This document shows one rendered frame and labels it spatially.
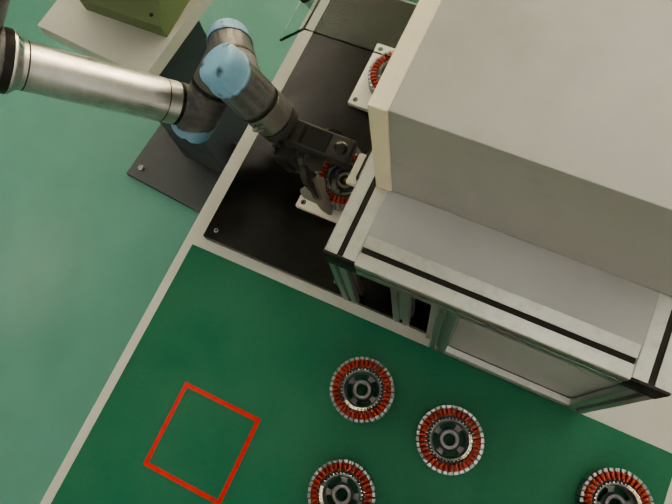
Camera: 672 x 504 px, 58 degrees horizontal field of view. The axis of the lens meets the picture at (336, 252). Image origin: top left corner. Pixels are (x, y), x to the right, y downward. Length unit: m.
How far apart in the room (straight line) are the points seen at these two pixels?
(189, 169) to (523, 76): 1.64
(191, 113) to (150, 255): 1.07
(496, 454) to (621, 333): 0.40
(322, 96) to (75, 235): 1.22
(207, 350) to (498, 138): 0.74
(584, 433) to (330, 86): 0.81
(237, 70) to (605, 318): 0.62
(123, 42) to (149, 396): 0.80
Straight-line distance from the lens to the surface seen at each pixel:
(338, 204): 1.14
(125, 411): 1.22
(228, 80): 0.97
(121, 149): 2.33
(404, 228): 0.79
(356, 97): 1.28
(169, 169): 2.20
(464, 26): 0.69
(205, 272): 1.22
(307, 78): 1.33
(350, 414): 1.08
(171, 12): 1.50
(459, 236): 0.79
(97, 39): 1.57
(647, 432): 1.18
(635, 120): 0.66
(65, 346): 2.17
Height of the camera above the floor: 1.86
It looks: 71 degrees down
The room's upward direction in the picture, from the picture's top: 19 degrees counter-clockwise
